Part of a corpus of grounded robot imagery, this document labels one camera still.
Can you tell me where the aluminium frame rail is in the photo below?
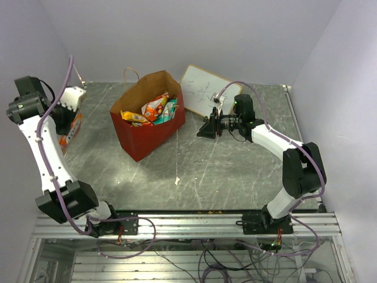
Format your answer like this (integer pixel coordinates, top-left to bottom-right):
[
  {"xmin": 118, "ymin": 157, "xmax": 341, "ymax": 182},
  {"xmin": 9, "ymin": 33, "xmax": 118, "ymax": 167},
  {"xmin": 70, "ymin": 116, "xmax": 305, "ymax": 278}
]
[{"xmin": 32, "ymin": 213, "xmax": 342, "ymax": 239}]

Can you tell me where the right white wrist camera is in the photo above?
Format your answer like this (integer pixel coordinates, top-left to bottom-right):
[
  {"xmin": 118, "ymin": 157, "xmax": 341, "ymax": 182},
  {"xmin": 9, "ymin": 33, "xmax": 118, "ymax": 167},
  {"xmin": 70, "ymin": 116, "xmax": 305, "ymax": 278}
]
[{"xmin": 210, "ymin": 93, "xmax": 224, "ymax": 113}]

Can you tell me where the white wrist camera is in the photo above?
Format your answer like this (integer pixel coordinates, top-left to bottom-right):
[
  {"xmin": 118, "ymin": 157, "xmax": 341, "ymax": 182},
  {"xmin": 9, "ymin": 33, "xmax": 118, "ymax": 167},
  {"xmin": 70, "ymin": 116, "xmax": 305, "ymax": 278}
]
[
  {"xmin": 210, "ymin": 93, "xmax": 224, "ymax": 113},
  {"xmin": 58, "ymin": 87, "xmax": 87, "ymax": 112}
]

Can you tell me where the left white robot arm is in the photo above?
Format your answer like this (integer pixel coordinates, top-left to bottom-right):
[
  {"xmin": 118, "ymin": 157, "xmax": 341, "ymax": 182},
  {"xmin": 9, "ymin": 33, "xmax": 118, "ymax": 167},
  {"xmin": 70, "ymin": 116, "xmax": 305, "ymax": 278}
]
[{"xmin": 6, "ymin": 76, "xmax": 120, "ymax": 238}]

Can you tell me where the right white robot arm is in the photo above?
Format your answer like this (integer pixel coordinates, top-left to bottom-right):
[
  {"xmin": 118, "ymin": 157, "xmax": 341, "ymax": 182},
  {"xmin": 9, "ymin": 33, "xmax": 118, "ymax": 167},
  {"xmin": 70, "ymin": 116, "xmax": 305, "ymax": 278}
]
[{"xmin": 197, "ymin": 93, "xmax": 326, "ymax": 233}]

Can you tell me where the small whiteboard with writing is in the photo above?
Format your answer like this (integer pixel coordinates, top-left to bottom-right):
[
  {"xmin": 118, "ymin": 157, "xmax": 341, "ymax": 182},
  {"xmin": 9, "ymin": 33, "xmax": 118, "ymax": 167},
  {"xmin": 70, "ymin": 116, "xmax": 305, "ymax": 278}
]
[{"xmin": 180, "ymin": 65, "xmax": 242, "ymax": 117}]

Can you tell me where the teal snack pouch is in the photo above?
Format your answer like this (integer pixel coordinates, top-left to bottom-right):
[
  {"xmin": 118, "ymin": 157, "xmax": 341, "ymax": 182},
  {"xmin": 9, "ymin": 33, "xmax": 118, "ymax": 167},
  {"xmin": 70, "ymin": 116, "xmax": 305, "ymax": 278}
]
[{"xmin": 153, "ymin": 99, "xmax": 178, "ymax": 125}]

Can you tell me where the red brown paper bag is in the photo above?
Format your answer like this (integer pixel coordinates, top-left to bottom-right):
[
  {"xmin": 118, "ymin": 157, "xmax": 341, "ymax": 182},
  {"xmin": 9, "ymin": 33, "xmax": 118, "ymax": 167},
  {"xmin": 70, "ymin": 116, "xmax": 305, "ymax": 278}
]
[{"xmin": 110, "ymin": 70, "xmax": 186, "ymax": 162}]

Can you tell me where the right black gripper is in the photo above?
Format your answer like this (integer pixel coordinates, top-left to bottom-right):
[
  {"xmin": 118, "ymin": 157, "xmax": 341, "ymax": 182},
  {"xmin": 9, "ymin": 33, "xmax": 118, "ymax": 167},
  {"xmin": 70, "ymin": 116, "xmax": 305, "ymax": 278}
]
[{"xmin": 197, "ymin": 107, "xmax": 242, "ymax": 139}]

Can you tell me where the orange white snack pack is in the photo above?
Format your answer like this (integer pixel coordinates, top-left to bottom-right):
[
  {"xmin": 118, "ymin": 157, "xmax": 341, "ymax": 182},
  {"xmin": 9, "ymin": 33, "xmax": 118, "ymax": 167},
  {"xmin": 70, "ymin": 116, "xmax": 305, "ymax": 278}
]
[{"xmin": 141, "ymin": 91, "xmax": 169, "ymax": 122}]

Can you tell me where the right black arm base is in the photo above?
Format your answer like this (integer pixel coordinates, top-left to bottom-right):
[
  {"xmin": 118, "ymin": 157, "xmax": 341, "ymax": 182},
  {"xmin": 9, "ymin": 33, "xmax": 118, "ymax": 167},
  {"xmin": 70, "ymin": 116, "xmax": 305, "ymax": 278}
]
[{"xmin": 236, "ymin": 212, "xmax": 293, "ymax": 235}]

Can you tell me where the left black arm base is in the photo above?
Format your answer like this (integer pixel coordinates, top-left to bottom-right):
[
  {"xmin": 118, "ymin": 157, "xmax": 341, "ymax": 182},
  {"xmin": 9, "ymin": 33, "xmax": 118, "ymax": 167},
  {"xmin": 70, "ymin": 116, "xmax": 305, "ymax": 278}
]
[{"xmin": 88, "ymin": 213, "xmax": 139, "ymax": 238}]

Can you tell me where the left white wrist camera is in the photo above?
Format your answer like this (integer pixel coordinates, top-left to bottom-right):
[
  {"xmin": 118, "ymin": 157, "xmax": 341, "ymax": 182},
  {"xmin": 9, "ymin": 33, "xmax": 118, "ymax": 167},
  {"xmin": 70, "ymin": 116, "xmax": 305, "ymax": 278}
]
[{"xmin": 58, "ymin": 87, "xmax": 87, "ymax": 112}]

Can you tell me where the small red snack bag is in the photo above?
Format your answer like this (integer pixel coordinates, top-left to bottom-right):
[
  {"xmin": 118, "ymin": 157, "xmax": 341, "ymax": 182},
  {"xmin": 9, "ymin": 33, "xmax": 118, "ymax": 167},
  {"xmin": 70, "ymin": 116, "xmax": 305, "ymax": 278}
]
[{"xmin": 131, "ymin": 121, "xmax": 154, "ymax": 127}]

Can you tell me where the colourful candy bag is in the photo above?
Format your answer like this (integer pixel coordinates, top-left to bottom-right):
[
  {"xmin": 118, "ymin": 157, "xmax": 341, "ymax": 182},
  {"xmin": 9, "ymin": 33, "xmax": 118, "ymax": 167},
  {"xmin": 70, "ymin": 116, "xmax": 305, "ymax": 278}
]
[{"xmin": 58, "ymin": 113, "xmax": 82, "ymax": 156}]

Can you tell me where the yellow snack bar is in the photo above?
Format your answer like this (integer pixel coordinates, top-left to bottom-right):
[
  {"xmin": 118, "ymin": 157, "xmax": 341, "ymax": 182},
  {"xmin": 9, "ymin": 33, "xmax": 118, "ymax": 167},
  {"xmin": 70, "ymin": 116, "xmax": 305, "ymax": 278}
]
[{"xmin": 120, "ymin": 111, "xmax": 149, "ymax": 123}]

